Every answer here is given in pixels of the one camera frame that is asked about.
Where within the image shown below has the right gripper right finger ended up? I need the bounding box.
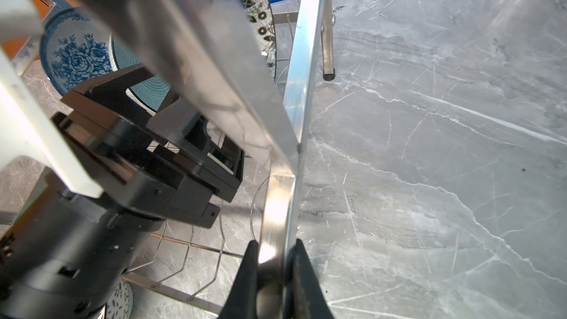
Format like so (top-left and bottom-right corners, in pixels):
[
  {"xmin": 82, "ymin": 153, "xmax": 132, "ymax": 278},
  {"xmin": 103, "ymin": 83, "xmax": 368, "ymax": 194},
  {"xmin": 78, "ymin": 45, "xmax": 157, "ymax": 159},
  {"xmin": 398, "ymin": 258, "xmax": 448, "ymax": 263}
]
[{"xmin": 283, "ymin": 239, "xmax": 334, "ymax": 319}]

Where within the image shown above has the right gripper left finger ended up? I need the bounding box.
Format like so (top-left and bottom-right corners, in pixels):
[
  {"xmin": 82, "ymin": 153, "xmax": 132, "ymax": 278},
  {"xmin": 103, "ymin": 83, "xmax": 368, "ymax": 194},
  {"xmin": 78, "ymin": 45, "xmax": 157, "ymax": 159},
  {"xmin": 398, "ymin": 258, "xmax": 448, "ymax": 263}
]
[{"xmin": 218, "ymin": 240, "xmax": 258, "ymax": 319}]

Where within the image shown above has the pale green ribbed bowl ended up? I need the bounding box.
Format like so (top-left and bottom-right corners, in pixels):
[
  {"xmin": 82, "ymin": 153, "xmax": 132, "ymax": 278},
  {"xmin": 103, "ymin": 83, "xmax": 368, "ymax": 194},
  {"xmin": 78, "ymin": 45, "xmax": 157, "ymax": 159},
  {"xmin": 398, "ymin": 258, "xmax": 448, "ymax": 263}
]
[{"xmin": 108, "ymin": 35, "xmax": 171, "ymax": 112}]

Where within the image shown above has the stainless steel dish rack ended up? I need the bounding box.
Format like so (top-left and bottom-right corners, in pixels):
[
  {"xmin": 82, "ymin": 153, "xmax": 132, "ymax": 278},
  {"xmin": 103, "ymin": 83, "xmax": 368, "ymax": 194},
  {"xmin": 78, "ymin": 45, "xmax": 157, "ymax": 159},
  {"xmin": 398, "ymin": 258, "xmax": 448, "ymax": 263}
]
[{"xmin": 80, "ymin": 0, "xmax": 330, "ymax": 318}]

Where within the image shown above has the white brown lattice bowl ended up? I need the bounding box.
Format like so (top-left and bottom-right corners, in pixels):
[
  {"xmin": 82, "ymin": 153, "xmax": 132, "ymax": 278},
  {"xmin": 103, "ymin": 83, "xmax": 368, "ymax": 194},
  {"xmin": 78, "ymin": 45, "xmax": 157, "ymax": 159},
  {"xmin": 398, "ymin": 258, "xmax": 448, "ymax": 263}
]
[{"xmin": 97, "ymin": 280, "xmax": 134, "ymax": 319}]

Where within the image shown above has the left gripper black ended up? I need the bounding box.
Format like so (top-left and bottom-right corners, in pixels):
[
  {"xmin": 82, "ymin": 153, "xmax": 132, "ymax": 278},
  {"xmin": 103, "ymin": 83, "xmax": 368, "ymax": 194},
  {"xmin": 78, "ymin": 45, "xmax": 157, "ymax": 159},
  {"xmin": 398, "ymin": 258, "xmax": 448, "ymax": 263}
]
[{"xmin": 53, "ymin": 64, "xmax": 245, "ymax": 228}]

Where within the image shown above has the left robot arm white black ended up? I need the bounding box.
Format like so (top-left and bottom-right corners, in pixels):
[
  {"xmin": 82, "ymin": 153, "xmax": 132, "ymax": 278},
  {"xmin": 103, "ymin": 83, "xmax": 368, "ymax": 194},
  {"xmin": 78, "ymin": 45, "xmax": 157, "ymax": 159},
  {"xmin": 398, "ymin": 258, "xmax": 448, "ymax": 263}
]
[{"xmin": 1, "ymin": 65, "xmax": 245, "ymax": 318}]

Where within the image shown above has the blue floral white bowl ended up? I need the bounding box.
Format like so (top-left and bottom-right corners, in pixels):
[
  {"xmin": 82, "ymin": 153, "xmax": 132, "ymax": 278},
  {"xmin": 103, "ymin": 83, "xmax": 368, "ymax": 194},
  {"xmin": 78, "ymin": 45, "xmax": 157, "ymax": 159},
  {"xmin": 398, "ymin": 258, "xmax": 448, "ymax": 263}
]
[{"xmin": 39, "ymin": 8, "xmax": 113, "ymax": 96}]

